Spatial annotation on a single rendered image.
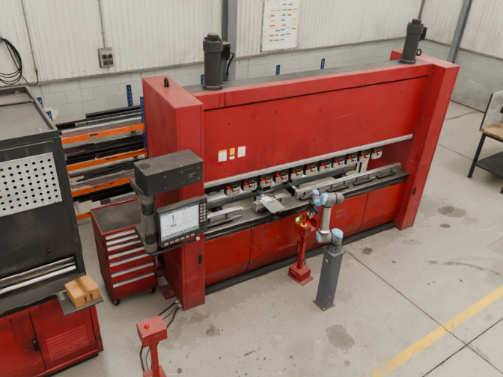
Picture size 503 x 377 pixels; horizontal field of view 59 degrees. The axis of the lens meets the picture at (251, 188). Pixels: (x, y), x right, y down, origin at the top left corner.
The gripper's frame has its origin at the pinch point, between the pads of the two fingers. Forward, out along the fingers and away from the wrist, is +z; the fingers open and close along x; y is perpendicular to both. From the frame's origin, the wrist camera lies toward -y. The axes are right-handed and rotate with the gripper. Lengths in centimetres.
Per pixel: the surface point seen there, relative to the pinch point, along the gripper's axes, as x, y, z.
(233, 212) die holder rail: 71, 51, -7
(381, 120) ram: -118, 14, -84
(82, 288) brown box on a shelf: 246, 28, -25
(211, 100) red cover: 98, 65, -135
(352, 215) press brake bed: -88, -1, 35
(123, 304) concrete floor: 188, 85, 91
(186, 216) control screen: 157, 17, -63
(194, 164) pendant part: 147, 21, -109
